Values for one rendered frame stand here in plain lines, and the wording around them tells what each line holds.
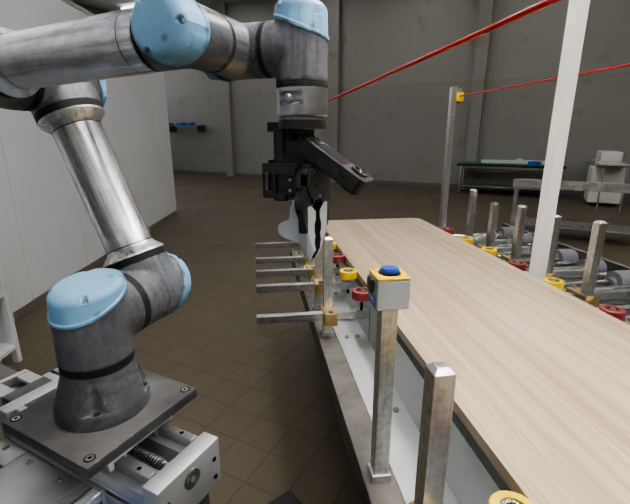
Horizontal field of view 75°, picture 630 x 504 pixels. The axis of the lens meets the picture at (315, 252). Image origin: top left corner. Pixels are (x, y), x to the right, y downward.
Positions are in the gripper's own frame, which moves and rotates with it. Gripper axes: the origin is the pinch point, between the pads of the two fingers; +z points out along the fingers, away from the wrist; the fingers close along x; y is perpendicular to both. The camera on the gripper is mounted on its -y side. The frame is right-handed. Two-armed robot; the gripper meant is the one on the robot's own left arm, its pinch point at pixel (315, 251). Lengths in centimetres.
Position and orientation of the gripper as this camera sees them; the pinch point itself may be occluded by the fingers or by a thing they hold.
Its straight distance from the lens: 65.5
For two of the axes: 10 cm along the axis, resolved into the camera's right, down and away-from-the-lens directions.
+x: -4.6, 2.4, -8.5
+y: -8.9, -1.3, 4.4
